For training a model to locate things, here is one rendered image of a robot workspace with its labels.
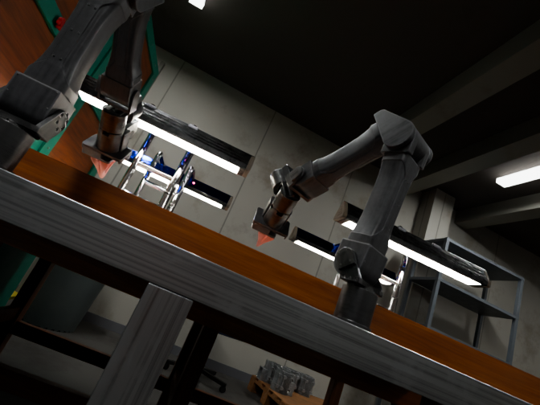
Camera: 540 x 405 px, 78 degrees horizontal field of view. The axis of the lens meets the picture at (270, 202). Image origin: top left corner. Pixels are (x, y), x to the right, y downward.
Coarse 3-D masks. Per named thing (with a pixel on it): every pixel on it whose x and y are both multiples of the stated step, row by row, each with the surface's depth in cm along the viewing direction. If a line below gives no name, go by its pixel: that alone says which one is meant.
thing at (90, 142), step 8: (96, 136) 86; (104, 136) 80; (112, 136) 81; (120, 136) 82; (88, 144) 82; (96, 144) 82; (104, 144) 81; (112, 144) 82; (120, 144) 84; (104, 152) 83; (112, 152) 84; (120, 152) 85; (128, 152) 87; (120, 160) 83
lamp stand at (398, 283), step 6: (402, 228) 120; (438, 246) 122; (402, 258) 138; (408, 258) 138; (402, 264) 136; (402, 270) 135; (384, 276) 132; (402, 276) 134; (390, 282) 133; (396, 282) 133; (402, 282) 135; (396, 288) 133; (396, 294) 132; (396, 300) 131; (390, 306) 131
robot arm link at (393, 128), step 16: (384, 112) 70; (384, 128) 68; (400, 128) 65; (352, 144) 76; (368, 144) 72; (384, 144) 66; (400, 144) 63; (320, 160) 80; (336, 160) 77; (352, 160) 75; (368, 160) 75; (304, 176) 80; (320, 176) 78; (336, 176) 78; (304, 192) 83; (320, 192) 82
